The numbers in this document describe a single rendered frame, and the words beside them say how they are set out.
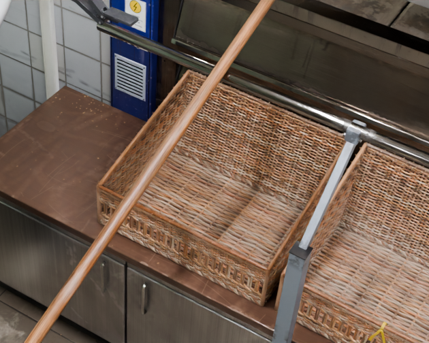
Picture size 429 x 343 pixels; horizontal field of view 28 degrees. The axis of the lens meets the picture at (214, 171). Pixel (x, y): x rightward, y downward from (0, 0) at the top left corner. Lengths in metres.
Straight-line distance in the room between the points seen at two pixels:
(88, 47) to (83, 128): 0.27
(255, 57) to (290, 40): 0.12
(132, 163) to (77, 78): 0.57
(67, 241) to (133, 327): 0.34
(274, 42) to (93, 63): 0.72
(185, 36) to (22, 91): 0.87
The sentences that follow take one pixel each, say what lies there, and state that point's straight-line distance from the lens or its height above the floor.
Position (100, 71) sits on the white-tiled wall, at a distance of 2.89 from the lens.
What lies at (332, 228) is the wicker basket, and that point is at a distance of 2.50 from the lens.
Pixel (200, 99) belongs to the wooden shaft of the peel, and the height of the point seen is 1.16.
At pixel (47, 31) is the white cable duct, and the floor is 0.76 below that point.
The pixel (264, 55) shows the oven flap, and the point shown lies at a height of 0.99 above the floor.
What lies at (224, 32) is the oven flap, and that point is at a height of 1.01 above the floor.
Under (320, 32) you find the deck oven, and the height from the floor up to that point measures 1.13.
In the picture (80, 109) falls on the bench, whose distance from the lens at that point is 2.88.
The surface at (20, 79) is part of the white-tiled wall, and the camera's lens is 3.20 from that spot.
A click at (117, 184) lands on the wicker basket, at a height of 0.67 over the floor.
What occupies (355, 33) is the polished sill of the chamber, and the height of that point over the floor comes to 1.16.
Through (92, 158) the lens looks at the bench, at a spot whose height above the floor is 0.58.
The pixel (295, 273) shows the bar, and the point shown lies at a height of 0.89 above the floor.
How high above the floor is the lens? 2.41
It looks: 43 degrees down
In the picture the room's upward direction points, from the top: 6 degrees clockwise
